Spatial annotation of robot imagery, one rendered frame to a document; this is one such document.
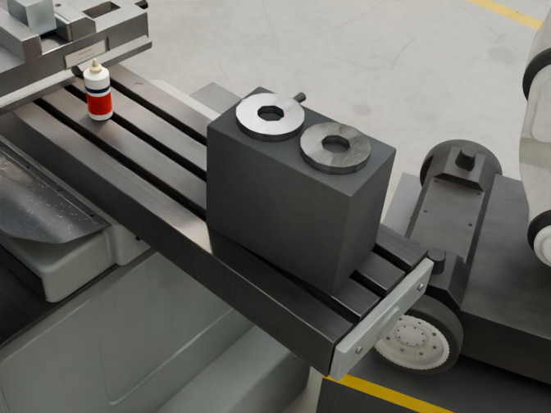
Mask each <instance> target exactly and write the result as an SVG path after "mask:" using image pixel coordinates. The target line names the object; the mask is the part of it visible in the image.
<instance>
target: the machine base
mask: <svg viewBox="0 0 551 413"><path fill-rule="evenodd" d="M310 368H311V366H310V365H309V364H308V363H307V362H305V361H303V360H302V359H301V358H299V357H298V356H296V355H295V354H294V353H292V352H291V351H290V350H289V349H288V348H286V347H285V346H283V345H282V344H281V343H279V342H278V341H276V340H275V339H274V338H273V337H272V336H270V335H269V334H267V333H266V332H265V331H263V330H262V329H260V328H259V327H258V326H256V325H254V326H253V327H252V328H251V329H250V330H249V331H248V332H247V333H246V334H245V335H243V336H242V337H241V338H240V339H239V340H238V341H236V342H235V343H234V344H233V345H232V346H231V347H229V348H228V349H227V350H226V351H225V352H223V353H222V354H221V355H220V356H219V357H217V358H216V359H215V360H214V361H213V362H212V363H211V364H210V365H209V366H208V367H207V368H206V369H204V370H203V371H202V372H201V373H200V374H198V375H197V376H196V377H195V378H194V379H192V380H191V381H190V382H189V383H188V384H187V385H185V386H184V387H183V388H182V389H181V390H180V391H179V392H178V393H177V394H176V395H175V396H174V397H172V398H171V399H170V400H169V401H168V402H166V403H165V404H164V405H163V406H162V407H160V408H159V409H158V410H157V411H156V412H155V413H281V412H282V411H283V410H284V409H285V408H286V407H287V406H288V405H289V404H290V403H291V402H292V401H293V400H294V399H295V398H296V397H297V396H298V395H299V394H300V393H301V392H302V391H303V390H304V389H305V388H306V387H307V382H308V377H309V373H310Z"/></svg>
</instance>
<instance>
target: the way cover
mask: <svg viewBox="0 0 551 413"><path fill-rule="evenodd" d="M0 148H1V149H0V176H1V177H0V218H2V219H0V232H2V233H3V234H6V235H9V236H12V237H17V238H25V239H30V240H34V241H40V242H45V243H53V244H65V243H69V242H72V241H74V240H76V239H79V238H83V237H84V236H87V235H89V234H92V233H95V232H97V231H99V230H102V229H105V228H107V227H110V226H112V224H110V223H109V222H108V221H106V220H105V219H103V218H102V217H101V216H100V215H99V214H97V213H96V212H95V211H93V210H92V209H90V208H89V207H88V206H86V205H85V204H83V203H82V202H81V201H80V200H79V199H77V198H76V197H74V196H73V195H72V194H70V193H69V192H68V191H66V190H65V189H64V188H63V187H62V186H60V185H57V183H56V182H55V181H53V180H52V179H50V178H49V177H48V176H46V175H45V174H44V173H43V172H42V171H40V170H39V169H37V168H36V167H35V166H33V165H32V164H30V163H29V162H28V161H27V160H25V159H24V158H23V157H21V156H20V155H18V154H17V153H16V152H14V151H13V150H12V149H10V148H9V147H8V146H7V145H6V144H4V143H3V142H1V141H0ZM4 148H5V149H4ZM6 149H7V150H9V151H7V150H6ZM1 152H2V153H1ZM4 154H5V155H4ZM2 155H3V156H2ZM3 158H6V159H3ZM8 161H9V162H10V163H9V162H8ZM4 163H7V164H4ZM30 166H31V167H30ZM6 167H7V168H6ZM33 167H34V168H33ZM2 168H5V169H2ZM33 171H34V172H33ZM16 174H17V175H16ZM7 176H8V178H10V179H8V178H7ZM36 178H37V179H36ZM38 178H39V179H38ZM37 180H38V181H37ZM13 181H15V182H13ZM30 181H31V182H30ZM7 184H8V185H7ZM10 185H11V187H10ZM26 185H28V186H26ZM30 185H32V186H30ZM42 185H43V187H42ZM48 185H49V186H48ZM47 186H48V188H45V187H47ZM33 187H35V188H33ZM54 189H56V191H54ZM34 190H35V191H34ZM59 191H61V192H59ZM14 192H15V193H14ZM19 192H20V193H19ZM57 194H58V195H59V194H61V195H62V196H61V195H59V196H57ZM39 196H41V197H39ZM4 197H5V198H4ZM19 197H20V198H19ZM46 197H47V198H48V199H46ZM8 198H9V199H10V200H9V199H8ZM73 198H74V199H73ZM31 199H32V200H33V201H32V200H31ZM30 200H31V202H30ZM46 200H47V201H46ZM45 201H46V202H45ZM1 202H2V203H1ZM71 202H72V203H71ZM36 203H37V204H38V205H37V204H36ZM46 204H47V205H46ZM49 204H50V206H49ZM55 205H57V206H55ZM64 205H65V206H64ZM69 206H71V207H69ZM4 207H6V208H4ZM9 207H10V208H9ZM76 207H78V208H76ZM7 209H8V210H10V211H8V210H7ZM49 209H51V210H49ZM32 212H33V214H32V215H31V213H32ZM45 212H47V213H45ZM91 212H93V214H92V213H91ZM7 213H10V214H7ZM22 214H23V215H22ZM70 214H74V215H70ZM75 214H76V215H75ZM57 215H58V216H57ZM22 216H24V218H23V217H22ZM29 216H30V218H29ZM59 216H62V218H61V217H59ZM31 217H33V218H31ZM87 218H88V219H87ZM16 219H17V220H16ZM29 219H32V220H29ZM42 219H43V220H42ZM85 219H87V220H85ZM15 220H16V222H15ZM12 222H14V223H12ZM94 222H95V223H98V224H95V223H94ZM41 224H42V225H41ZM71 224H72V225H73V227H72V226H71ZM29 225H30V226H29ZM69 225H70V226H69ZM31 226H33V227H34V228H32V227H31ZM83 226H84V227H83ZM13 228H14V229H13ZM17 228H18V229H17ZM54 228H56V229H54ZM59 228H60V229H59ZM68 228H70V229H68ZM18 230H19V231H18ZM21 231H23V233H22V232H21ZM27 231H30V232H27ZM31 231H32V232H31ZM69 232H70V233H69Z"/></svg>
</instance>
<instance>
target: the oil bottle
mask: <svg viewBox="0 0 551 413"><path fill-rule="evenodd" d="M84 84H85V91H86V98H87V104H88V110H89V116H90V117H91V118H92V119H94V120H106V119H108V118H110V117H111V116H112V96H111V88H110V80H109V72H108V70H107V69H105V68H103V67H102V66H101V65H99V64H98V61H97V59H96V58H94V59H93V63H92V65H91V66H89V68H88V69H87V70H86V71H85V72H84Z"/></svg>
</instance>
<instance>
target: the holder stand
mask: <svg viewBox="0 0 551 413"><path fill-rule="evenodd" d="M396 151H397V150H396V148H395V147H392V146H390V145H389V144H386V143H383V142H381V141H380V140H377V139H375V138H373V137H371V136H369V135H366V134H364V133H363V132H361V131H360V130H358V129H356V128H354V127H352V126H350V125H345V124H342V123H340V122H338V121H336V120H333V119H331V118H329V117H327V116H324V115H322V114H321V113H318V112H316V111H314V110H312V109H309V108H307V107H305V106H303V105H300V104H298V103H297V102H295V101H294V100H293V99H291V98H288V97H286V96H282V95H279V94H277V93H274V92H272V91H270V90H268V89H266V88H263V87H261V86H259V87H257V88H256V89H254V90H253V91H252V92H251V93H249V94H248V95H247V96H245V97H244V98H242V99H241V100H240V101H238V102H237V103H235V104H234V105H233V106H232V107H231V108H230V109H228V110H227V111H225V112H224V113H223V114H221V115H220V116H218V117H217V118H216V119H215V120H214V121H212V122H211V123H210V124H208V126H207V216H206V225H207V227H209V228H211V229H213V230H215V231H216V232H218V233H219V234H222V235H224V236H226V237H227V238H229V239H231V240H232V241H234V242H236V243H238V244H239V245H241V246H243V247H245V248H247V249H248V250H250V251H252V252H254V253H256V254H258V255H259V256H261V257H263V258H265V259H266V260H268V261H270V262H272V263H273V264H275V265H277V266H279V267H280V268H282V269H284V270H286V271H288V272H289V273H291V274H292V275H295V276H297V277H299V278H300V279H302V280H304V281H306V282H307V283H309V284H311V285H312V286H314V287H316V288H319V289H320V290H321V291H323V292H325V293H327V294H329V295H331V296H333V295H334V294H335V293H336V292H337V291H338V289H339V288H340V287H341V286H342V284H343V283H344V282H345V281H346V280H347V278H348V277H349V276H350V275H351V274H352V273H353V272H354V271H355V270H356V268H357V267H358V266H359V265H360V263H361V262H362V261H363V260H364V259H365V257H366V256H367V255H368V254H369V252H370V251H371V250H372V249H373V248H374V246H375V243H376V236H377V233H378V229H379V225H380V219H381V215H382V211H383V208H384V204H385V198H386V194H387V190H388V187H389V180H390V176H391V172H392V169H393V165H394V158H395V155H396Z"/></svg>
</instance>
